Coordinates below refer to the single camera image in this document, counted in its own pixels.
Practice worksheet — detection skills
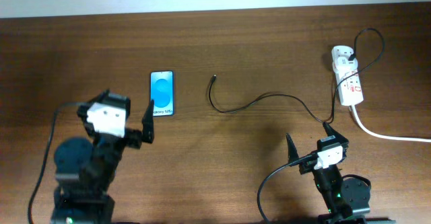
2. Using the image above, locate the thick white power cord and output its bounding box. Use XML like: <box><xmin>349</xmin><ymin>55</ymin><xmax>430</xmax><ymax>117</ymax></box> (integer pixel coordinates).
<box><xmin>350</xmin><ymin>104</ymin><xmax>431</xmax><ymax>143</ymax></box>

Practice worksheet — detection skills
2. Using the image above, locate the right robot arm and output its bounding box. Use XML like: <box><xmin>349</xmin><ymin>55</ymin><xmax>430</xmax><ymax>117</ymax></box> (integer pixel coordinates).
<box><xmin>286</xmin><ymin>123</ymin><xmax>371</xmax><ymax>223</ymax></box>

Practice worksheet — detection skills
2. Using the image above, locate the thin black charging cable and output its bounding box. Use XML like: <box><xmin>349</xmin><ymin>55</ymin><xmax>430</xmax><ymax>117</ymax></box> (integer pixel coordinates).
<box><xmin>207</xmin><ymin>28</ymin><xmax>386</xmax><ymax>124</ymax></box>

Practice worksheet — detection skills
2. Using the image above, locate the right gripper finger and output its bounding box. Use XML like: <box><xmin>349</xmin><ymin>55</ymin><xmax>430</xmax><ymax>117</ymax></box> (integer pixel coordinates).
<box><xmin>286</xmin><ymin>133</ymin><xmax>299</xmax><ymax>166</ymax></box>
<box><xmin>323</xmin><ymin>122</ymin><xmax>348</xmax><ymax>143</ymax></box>

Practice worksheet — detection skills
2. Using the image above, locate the white power strip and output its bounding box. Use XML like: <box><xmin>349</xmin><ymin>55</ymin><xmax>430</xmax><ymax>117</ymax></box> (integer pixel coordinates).
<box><xmin>331</xmin><ymin>45</ymin><xmax>364</xmax><ymax>106</ymax></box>

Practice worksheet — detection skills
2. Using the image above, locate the white USB charger plug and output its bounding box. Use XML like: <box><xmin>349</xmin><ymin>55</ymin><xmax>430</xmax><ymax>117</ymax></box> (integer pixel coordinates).
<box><xmin>333</xmin><ymin>56</ymin><xmax>358</xmax><ymax>73</ymax></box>

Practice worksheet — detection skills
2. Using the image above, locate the blue screen smartphone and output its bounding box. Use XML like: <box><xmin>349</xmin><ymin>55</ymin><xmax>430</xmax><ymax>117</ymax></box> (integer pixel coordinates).
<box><xmin>150</xmin><ymin>71</ymin><xmax>174</xmax><ymax>116</ymax></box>

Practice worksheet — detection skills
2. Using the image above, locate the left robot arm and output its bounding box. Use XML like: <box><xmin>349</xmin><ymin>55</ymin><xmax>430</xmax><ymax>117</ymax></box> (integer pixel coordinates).
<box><xmin>50</xmin><ymin>90</ymin><xmax>155</xmax><ymax>223</ymax></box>

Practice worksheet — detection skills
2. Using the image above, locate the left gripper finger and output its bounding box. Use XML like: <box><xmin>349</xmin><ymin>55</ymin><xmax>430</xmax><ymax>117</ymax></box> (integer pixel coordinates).
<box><xmin>141</xmin><ymin>100</ymin><xmax>154</xmax><ymax>144</ymax></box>
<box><xmin>88</xmin><ymin>89</ymin><xmax>110</xmax><ymax>104</ymax></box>

